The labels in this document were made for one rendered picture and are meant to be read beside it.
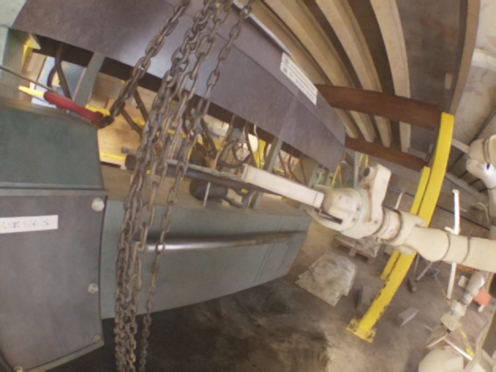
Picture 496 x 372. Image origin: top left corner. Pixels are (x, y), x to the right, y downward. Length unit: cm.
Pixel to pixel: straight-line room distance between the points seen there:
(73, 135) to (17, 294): 21
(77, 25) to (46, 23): 11
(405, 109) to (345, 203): 172
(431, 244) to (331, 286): 148
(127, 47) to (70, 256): 64
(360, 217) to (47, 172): 43
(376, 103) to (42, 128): 205
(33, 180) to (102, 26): 60
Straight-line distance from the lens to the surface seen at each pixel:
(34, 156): 27
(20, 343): 39
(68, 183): 26
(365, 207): 36
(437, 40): 167
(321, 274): 190
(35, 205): 26
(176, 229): 90
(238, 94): 96
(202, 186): 102
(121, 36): 78
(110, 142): 361
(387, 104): 202
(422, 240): 48
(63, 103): 35
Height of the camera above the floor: 86
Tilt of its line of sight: 7 degrees down
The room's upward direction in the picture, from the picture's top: 20 degrees clockwise
